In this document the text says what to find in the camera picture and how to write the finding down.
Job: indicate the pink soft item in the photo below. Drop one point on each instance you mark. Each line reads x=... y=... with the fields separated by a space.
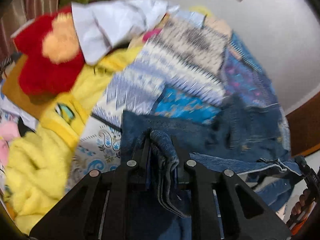
x=8 y=132

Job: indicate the white shirt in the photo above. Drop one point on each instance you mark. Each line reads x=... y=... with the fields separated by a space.
x=103 y=26

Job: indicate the blue denim jacket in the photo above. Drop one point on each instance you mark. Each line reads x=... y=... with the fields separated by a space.
x=244 y=139

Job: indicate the yellow fleece garment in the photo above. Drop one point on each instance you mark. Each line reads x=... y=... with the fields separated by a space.
x=39 y=162

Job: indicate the red plush toy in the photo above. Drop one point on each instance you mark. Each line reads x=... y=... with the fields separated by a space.
x=54 y=57

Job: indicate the patchwork patterned bedspread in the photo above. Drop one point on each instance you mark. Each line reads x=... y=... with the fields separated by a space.
x=185 y=71

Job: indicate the striped maroon curtain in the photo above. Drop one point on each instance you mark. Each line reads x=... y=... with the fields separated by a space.
x=17 y=14

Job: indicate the orange sleeve forearm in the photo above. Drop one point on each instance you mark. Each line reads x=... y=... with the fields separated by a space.
x=303 y=219

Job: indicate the person's right hand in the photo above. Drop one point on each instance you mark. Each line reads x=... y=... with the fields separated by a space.
x=297 y=209

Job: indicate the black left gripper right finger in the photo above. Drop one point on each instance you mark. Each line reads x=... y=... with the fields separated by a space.
x=222 y=206

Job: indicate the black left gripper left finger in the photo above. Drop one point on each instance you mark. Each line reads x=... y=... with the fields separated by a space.
x=95 y=208

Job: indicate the brown wooden headboard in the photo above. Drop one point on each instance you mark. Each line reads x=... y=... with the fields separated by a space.
x=304 y=124

